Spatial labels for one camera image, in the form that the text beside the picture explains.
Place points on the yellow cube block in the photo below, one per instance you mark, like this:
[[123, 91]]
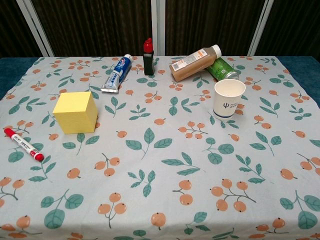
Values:
[[75, 112]]

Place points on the white marker pen red caps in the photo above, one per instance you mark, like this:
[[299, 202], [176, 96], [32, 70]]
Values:
[[23, 144]]

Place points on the floral leaf fruit tablecloth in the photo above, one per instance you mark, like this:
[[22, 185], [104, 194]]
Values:
[[160, 162]]

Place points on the black ink bottle red cap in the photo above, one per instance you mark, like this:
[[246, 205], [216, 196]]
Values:
[[149, 62]]

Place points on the blue white toothpaste tube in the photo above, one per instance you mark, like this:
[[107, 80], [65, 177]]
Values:
[[117, 73]]

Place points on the brown juice bottle white cap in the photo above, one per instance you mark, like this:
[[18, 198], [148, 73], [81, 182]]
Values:
[[192, 63]]

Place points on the white paper cup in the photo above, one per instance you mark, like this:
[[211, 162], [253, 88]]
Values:
[[226, 105]]

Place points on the green drink can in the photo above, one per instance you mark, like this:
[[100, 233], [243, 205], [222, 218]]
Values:
[[221, 68]]

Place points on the dark curtain partition panel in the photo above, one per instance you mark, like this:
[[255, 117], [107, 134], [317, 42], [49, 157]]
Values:
[[295, 25], [100, 25], [12, 25], [212, 22]]

